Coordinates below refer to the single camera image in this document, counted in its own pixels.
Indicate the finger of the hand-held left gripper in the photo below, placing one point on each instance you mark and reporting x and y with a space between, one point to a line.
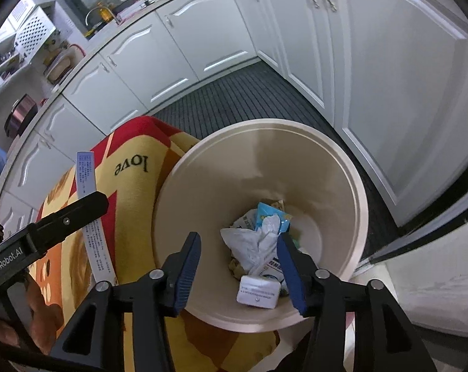
71 221

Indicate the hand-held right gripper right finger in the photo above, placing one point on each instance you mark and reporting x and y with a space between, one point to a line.
294 279

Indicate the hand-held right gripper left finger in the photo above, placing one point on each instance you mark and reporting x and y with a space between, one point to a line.
187 271

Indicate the small white box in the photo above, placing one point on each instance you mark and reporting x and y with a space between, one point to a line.
257 290

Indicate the beige paper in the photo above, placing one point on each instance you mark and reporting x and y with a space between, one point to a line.
236 267

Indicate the white tissue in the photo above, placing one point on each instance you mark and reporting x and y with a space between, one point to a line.
271 232

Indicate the long white printed box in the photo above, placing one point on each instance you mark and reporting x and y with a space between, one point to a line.
85 170

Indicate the white plastic bag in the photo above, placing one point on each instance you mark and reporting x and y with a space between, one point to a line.
241 246

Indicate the blue plastic packet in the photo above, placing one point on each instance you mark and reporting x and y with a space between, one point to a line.
267 211

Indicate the beige round trash bin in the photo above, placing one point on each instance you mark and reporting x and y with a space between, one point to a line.
226 162

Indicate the person's left hand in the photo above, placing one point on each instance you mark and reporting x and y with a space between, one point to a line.
44 310

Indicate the white blue-print wrapper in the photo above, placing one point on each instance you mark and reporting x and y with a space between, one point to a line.
274 267

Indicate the red orange printed blanket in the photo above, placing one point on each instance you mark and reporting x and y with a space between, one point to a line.
141 201

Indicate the pink metal pot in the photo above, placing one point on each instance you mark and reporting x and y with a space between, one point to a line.
21 114

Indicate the pink rimmed cutting board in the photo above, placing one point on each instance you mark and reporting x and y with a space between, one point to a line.
65 64

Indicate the dark ribbed floor mat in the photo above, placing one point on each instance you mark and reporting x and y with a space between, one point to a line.
257 93

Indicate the white perforated shelf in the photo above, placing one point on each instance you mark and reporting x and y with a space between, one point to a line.
36 27

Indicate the metal kitchen faucet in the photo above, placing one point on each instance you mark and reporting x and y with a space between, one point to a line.
117 18

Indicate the small yellow oil bottle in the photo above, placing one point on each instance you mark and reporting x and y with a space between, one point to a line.
107 15

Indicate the white kitchen cabinets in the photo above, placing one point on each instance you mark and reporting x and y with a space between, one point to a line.
393 85

